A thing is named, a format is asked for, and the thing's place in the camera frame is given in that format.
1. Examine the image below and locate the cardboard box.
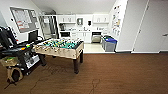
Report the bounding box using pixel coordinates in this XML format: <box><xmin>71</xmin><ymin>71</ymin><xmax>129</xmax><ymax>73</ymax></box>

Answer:
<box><xmin>0</xmin><ymin>56</ymin><xmax>20</xmax><ymax>68</ymax></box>

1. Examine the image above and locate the white room door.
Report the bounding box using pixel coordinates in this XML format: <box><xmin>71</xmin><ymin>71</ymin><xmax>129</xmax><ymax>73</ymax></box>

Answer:
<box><xmin>131</xmin><ymin>0</ymin><xmax>168</xmax><ymax>54</ymax></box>

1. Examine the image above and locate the black built-in microwave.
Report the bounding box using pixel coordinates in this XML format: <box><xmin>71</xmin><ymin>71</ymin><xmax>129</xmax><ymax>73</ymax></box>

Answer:
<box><xmin>60</xmin><ymin>31</ymin><xmax>71</xmax><ymax>38</ymax></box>

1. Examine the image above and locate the white three-drawer unit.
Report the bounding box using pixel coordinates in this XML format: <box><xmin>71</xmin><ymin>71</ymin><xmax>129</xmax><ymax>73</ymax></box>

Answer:
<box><xmin>70</xmin><ymin>31</ymin><xmax>79</xmax><ymax>41</ymax></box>

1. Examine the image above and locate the grey bin with green lid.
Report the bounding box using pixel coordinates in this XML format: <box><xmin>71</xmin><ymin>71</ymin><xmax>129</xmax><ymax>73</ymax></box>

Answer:
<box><xmin>101</xmin><ymin>35</ymin><xmax>115</xmax><ymax>50</ymax></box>

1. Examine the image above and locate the black computer monitor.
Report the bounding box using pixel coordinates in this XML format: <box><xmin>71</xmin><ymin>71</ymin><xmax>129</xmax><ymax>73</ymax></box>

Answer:
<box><xmin>27</xmin><ymin>29</ymin><xmax>40</xmax><ymax>44</ymax></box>

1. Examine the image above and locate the grey bin with blue lid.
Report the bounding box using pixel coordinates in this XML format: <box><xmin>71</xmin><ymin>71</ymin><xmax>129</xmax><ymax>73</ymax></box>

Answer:
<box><xmin>103</xmin><ymin>38</ymin><xmax>119</xmax><ymax>53</ymax></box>

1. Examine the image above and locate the large colourful wall poster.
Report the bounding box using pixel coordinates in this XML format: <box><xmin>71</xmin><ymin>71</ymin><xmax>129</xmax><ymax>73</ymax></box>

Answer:
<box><xmin>111</xmin><ymin>4</ymin><xmax>122</xmax><ymax>36</ymax></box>

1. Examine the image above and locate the white under-sink cabinet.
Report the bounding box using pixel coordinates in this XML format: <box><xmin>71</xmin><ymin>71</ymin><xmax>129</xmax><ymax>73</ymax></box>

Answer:
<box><xmin>76</xmin><ymin>31</ymin><xmax>93</xmax><ymax>44</ymax></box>

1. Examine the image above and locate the green foosball table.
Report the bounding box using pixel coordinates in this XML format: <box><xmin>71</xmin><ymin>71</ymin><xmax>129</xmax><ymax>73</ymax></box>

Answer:
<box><xmin>32</xmin><ymin>37</ymin><xmax>85</xmax><ymax>75</ymax></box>

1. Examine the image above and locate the brown backpack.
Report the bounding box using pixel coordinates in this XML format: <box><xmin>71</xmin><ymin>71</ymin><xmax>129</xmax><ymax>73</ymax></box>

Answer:
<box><xmin>6</xmin><ymin>66</ymin><xmax>24</xmax><ymax>85</ymax></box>

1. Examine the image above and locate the black soap dispenser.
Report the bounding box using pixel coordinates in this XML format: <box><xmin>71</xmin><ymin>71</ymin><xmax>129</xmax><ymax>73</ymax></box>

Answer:
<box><xmin>87</xmin><ymin>20</ymin><xmax>92</xmax><ymax>27</ymax></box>

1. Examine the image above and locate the white upper wall cabinet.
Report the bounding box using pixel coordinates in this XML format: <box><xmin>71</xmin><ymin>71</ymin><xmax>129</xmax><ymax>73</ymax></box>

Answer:
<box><xmin>92</xmin><ymin>13</ymin><xmax>111</xmax><ymax>25</ymax></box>

